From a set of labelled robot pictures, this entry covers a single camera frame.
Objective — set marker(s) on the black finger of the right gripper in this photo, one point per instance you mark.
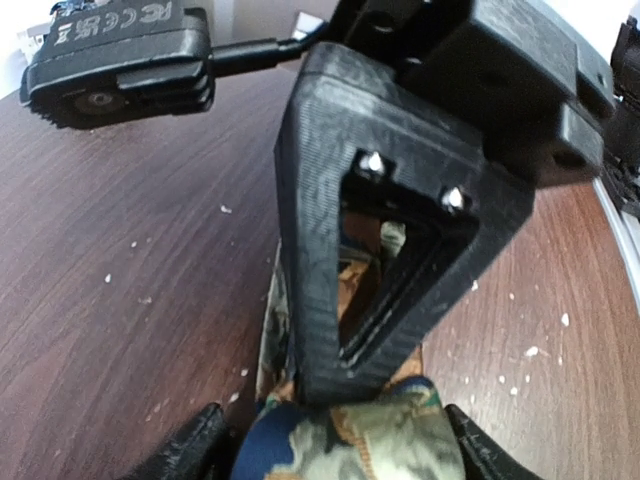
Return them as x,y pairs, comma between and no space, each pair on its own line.
350,133

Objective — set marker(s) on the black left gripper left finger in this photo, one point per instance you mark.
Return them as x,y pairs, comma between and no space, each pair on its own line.
203,448

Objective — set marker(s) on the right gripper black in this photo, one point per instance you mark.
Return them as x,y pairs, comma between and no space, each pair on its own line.
537,91

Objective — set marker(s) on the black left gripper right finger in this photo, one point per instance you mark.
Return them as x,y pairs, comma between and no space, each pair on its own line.
483,458

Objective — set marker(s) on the brown green patterned tie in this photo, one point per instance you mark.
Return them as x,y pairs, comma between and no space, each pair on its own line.
403,433

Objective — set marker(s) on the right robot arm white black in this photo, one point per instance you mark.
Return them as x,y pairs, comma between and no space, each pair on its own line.
625,115

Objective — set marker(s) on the aluminium front rail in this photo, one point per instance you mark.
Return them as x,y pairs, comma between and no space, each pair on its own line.
625,229

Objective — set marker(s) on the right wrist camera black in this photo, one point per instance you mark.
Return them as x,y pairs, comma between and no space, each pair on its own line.
130,60

